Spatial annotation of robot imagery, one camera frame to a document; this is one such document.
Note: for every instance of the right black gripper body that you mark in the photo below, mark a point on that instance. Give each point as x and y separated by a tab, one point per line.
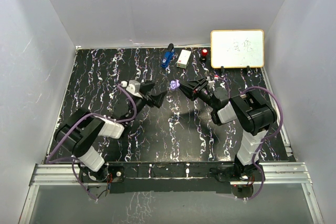
203	94

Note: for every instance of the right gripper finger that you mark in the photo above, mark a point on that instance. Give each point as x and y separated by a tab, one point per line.
194	84
188	92

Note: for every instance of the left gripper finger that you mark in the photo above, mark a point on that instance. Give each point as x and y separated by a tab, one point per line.
156	100
146	87

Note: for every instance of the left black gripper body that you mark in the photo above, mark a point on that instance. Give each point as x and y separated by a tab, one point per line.
140	102

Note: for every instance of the purple round earbud case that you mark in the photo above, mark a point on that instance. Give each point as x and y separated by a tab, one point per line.
174	85

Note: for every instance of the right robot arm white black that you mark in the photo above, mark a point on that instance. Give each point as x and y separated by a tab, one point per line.
254	113

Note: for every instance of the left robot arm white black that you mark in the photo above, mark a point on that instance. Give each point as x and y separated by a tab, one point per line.
78	133

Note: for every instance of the white rectangular box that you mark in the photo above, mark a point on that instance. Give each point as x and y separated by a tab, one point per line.
183	59

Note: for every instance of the red emergency button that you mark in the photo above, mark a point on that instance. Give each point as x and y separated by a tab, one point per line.
204	55

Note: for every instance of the blue black tool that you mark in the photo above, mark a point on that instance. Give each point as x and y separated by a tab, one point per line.
168	55

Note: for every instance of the black front base bar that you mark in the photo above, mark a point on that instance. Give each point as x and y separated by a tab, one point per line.
129	177

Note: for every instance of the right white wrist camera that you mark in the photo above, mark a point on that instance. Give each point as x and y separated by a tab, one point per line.
211	81

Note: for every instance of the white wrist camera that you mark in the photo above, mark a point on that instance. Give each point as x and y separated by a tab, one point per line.
132	87
211	81

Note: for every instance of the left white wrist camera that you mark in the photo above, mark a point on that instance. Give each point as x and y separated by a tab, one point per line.
132	87

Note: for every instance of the white board wooden frame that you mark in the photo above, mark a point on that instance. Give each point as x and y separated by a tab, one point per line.
237	48

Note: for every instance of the aluminium frame rail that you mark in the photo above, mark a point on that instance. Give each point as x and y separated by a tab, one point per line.
274	173

